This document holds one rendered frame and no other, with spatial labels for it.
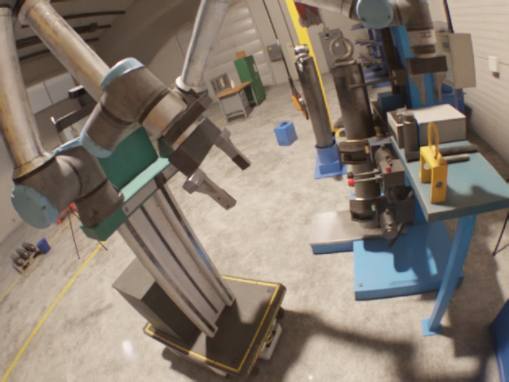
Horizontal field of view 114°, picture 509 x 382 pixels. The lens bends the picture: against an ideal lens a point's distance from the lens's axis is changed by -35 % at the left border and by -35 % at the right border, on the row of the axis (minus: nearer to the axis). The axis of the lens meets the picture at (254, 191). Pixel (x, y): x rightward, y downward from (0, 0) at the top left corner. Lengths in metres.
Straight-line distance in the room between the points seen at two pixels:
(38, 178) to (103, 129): 0.27
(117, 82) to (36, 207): 0.40
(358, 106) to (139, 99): 1.44
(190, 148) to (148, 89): 0.14
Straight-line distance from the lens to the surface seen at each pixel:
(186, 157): 0.47
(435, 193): 0.99
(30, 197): 0.73
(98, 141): 0.56
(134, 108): 0.50
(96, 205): 0.88
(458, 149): 1.35
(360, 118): 1.75
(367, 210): 1.84
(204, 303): 1.65
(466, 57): 2.11
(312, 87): 3.04
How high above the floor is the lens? 1.68
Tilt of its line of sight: 28 degrees down
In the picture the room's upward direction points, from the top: 21 degrees counter-clockwise
